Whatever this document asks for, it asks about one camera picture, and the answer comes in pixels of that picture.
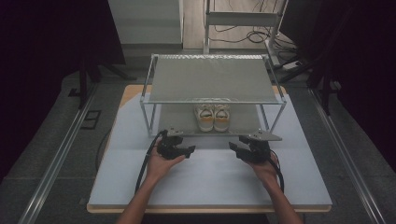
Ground person's right hand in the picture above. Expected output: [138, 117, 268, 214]
[248, 156, 279, 188]

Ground black floor cables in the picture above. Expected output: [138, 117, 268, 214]
[207, 0, 301, 54]

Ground black floor frame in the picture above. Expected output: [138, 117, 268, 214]
[79, 109, 103, 131]

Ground metal floor rail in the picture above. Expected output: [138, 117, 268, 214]
[307, 88, 388, 224]
[17, 83, 99, 224]

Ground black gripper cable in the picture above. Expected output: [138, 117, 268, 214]
[268, 148, 286, 194]
[134, 130, 168, 194]

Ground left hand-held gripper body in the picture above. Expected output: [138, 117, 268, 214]
[157, 129, 188, 161]

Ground dark floor cable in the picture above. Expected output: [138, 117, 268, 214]
[94, 127, 113, 172]

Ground light blue table mat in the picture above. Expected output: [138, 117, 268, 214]
[88, 90, 332, 208]

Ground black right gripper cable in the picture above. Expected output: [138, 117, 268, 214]
[268, 148, 286, 194]

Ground dark curtain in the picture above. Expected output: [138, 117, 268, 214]
[279, 0, 396, 173]
[0, 0, 126, 185]

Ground small white sneaker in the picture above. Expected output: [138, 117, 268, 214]
[193, 104, 216, 133]
[213, 104, 233, 133]

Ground white metal stand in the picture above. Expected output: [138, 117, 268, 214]
[203, 0, 290, 68]

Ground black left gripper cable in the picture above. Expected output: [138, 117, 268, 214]
[134, 130, 168, 194]

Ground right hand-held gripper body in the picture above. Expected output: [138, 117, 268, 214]
[244, 130, 283, 164]

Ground person's left hand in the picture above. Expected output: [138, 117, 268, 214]
[146, 139, 187, 185]

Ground white cabinet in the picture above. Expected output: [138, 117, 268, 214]
[106, 0, 185, 47]

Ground black tripod stand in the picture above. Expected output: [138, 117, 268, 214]
[78, 55, 138, 110]

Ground metal two-tier shoe rack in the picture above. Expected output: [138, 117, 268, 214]
[138, 53, 289, 138]

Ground white power strip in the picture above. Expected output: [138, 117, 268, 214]
[280, 60, 304, 72]

